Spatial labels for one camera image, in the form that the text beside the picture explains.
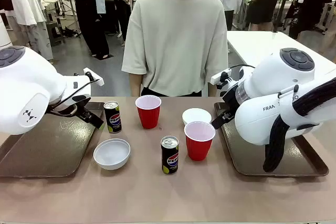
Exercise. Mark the person in beige t-shirt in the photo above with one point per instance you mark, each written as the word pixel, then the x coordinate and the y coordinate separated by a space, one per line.
pixel 176 37

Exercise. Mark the person's right forearm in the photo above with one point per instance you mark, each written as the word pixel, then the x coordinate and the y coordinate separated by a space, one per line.
pixel 136 86

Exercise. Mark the person in cream shirt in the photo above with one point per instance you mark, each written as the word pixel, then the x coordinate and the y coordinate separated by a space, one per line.
pixel 89 19

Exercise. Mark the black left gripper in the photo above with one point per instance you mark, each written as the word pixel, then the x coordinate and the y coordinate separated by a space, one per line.
pixel 82 101

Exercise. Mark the grey stool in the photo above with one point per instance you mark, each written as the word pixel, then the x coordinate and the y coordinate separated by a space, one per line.
pixel 54 32

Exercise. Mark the red plastic cup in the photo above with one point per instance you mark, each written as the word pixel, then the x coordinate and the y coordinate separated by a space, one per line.
pixel 148 116
pixel 199 148

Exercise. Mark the white bowl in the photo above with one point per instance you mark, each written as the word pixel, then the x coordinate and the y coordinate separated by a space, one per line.
pixel 195 115
pixel 111 155

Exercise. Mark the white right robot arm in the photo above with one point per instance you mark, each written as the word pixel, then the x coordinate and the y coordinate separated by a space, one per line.
pixel 275 77

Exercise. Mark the black Pepsi can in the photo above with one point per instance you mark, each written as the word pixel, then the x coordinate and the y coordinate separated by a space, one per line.
pixel 113 119
pixel 170 158

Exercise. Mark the hanging black garment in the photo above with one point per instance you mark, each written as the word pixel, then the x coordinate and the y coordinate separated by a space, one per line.
pixel 312 1

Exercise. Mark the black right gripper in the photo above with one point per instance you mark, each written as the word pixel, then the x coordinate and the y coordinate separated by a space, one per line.
pixel 230 98

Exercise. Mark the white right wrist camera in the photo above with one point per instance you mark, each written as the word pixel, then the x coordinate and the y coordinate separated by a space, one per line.
pixel 220 75

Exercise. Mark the brown plastic tray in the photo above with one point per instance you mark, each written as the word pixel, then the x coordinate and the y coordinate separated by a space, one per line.
pixel 249 158
pixel 52 145

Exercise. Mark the person in black clothes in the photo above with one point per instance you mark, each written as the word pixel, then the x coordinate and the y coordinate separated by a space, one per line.
pixel 262 1

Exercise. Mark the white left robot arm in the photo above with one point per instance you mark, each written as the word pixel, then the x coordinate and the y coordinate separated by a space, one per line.
pixel 26 90

